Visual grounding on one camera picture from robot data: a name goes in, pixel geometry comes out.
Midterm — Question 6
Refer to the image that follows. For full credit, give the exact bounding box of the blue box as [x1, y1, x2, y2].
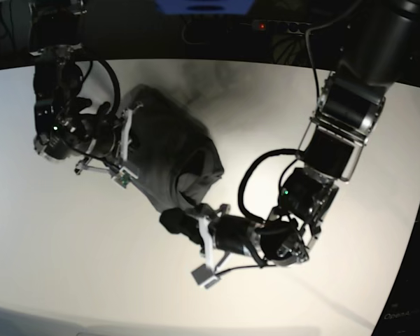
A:
[155, 0, 255, 15]

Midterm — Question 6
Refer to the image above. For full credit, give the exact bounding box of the grey T-shirt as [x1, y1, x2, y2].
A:
[122, 85, 225, 213]

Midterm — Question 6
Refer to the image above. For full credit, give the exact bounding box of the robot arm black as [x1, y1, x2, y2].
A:
[174, 1, 420, 288]
[29, 1, 143, 188]

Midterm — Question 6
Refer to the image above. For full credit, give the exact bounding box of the black power strip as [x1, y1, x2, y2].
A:
[251, 20, 311, 35]

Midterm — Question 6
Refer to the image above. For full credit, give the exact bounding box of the black OpenArm base box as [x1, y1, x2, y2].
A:
[372, 222, 420, 335]

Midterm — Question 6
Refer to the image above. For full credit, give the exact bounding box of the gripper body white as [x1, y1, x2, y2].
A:
[73, 101, 142, 188]
[191, 204, 266, 289]

